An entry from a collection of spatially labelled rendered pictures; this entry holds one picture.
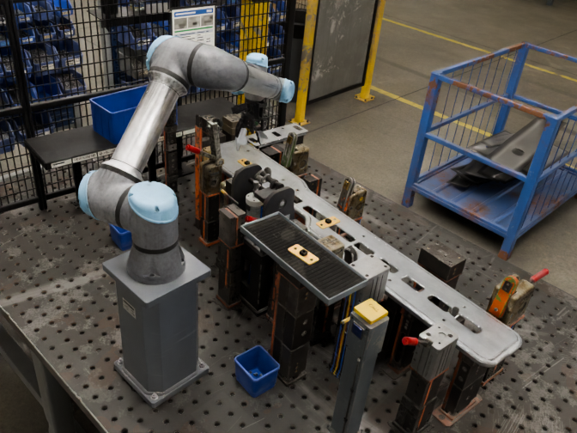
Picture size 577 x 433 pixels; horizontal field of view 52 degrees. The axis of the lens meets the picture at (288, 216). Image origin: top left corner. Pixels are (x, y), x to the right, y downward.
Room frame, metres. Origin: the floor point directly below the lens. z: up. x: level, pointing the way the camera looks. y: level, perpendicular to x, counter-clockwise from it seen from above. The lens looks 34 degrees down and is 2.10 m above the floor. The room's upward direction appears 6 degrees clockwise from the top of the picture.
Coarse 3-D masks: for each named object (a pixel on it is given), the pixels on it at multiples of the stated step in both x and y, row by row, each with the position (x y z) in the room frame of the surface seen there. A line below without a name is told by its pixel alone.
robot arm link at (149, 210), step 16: (128, 192) 1.21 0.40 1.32; (144, 192) 1.20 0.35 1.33; (160, 192) 1.21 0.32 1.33; (128, 208) 1.17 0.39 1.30; (144, 208) 1.15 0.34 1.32; (160, 208) 1.16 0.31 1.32; (176, 208) 1.20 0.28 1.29; (128, 224) 1.16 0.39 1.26; (144, 224) 1.15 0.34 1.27; (160, 224) 1.15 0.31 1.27; (176, 224) 1.19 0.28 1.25; (144, 240) 1.15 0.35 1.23; (160, 240) 1.15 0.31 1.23; (176, 240) 1.19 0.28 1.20
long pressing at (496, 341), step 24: (240, 144) 2.15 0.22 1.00; (312, 192) 1.83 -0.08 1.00; (312, 216) 1.67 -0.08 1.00; (336, 216) 1.68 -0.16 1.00; (360, 240) 1.56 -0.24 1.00; (408, 264) 1.46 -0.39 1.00; (408, 288) 1.34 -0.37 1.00; (432, 288) 1.35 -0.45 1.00; (432, 312) 1.25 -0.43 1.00; (480, 312) 1.27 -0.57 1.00; (480, 336) 1.17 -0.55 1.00; (504, 336) 1.18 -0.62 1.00; (480, 360) 1.08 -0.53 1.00
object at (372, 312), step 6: (372, 300) 1.09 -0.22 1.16; (360, 306) 1.06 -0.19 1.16; (366, 306) 1.06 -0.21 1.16; (372, 306) 1.07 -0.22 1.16; (378, 306) 1.07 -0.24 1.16; (360, 312) 1.04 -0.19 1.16; (366, 312) 1.04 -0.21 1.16; (372, 312) 1.04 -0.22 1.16; (378, 312) 1.05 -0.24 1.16; (384, 312) 1.05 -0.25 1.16; (366, 318) 1.03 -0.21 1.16; (372, 318) 1.02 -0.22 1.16; (378, 318) 1.03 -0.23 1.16
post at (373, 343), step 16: (352, 320) 1.05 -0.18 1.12; (384, 320) 1.04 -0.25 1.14; (352, 336) 1.04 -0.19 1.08; (368, 336) 1.01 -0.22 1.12; (384, 336) 1.05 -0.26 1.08; (352, 352) 1.04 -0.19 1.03; (368, 352) 1.02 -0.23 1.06; (352, 368) 1.03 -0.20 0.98; (368, 368) 1.04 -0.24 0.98; (352, 384) 1.02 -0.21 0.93; (368, 384) 1.05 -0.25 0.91; (336, 400) 1.06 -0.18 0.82; (352, 400) 1.02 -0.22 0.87; (336, 416) 1.05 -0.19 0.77; (352, 416) 1.02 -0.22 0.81; (336, 432) 1.04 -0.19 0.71; (352, 432) 1.03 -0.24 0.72
